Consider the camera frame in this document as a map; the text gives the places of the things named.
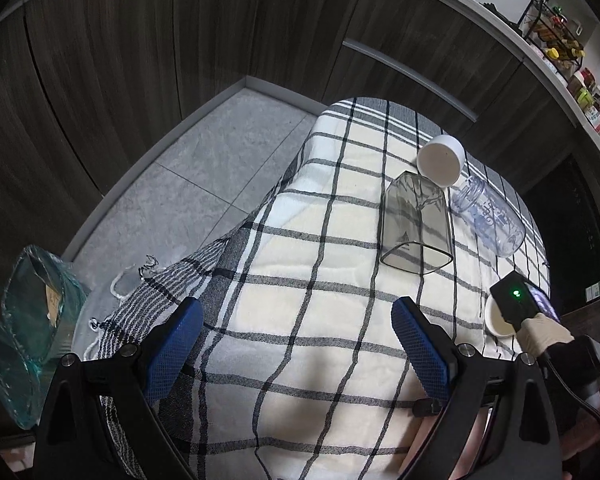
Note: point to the green plastic bag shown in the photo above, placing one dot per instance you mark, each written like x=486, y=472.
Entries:
x=41, y=303

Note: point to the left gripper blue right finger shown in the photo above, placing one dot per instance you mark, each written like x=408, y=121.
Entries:
x=456, y=381

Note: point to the white ceramic cup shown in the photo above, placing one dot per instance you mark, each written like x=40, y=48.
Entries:
x=441, y=160

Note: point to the black spice rack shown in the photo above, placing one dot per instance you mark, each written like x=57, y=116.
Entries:
x=546, y=29

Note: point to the drawer metal handle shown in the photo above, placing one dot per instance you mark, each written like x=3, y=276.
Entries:
x=412, y=75

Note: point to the clear glass bottle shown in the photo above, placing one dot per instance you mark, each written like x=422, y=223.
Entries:
x=489, y=216

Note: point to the grey transparent square cup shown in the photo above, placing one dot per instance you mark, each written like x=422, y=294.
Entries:
x=415, y=235

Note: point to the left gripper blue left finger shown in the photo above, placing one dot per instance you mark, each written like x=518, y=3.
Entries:
x=143, y=374

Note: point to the gloved hand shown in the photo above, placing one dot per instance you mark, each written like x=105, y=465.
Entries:
x=539, y=333

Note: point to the checkered white black cloth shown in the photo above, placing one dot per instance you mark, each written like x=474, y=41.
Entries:
x=297, y=372

